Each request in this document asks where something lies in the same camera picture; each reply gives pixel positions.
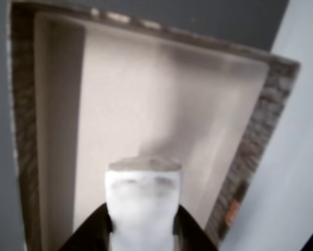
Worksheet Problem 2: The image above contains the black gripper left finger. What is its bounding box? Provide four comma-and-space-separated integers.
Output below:
58, 203, 115, 251

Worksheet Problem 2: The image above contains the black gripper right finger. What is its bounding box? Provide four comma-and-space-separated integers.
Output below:
173, 205, 219, 251

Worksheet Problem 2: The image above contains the bark-patterned open cardboard box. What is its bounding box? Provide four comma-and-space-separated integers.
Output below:
7, 1, 301, 251

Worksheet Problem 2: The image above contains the white rectangular block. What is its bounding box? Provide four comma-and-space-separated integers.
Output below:
104, 156, 183, 251

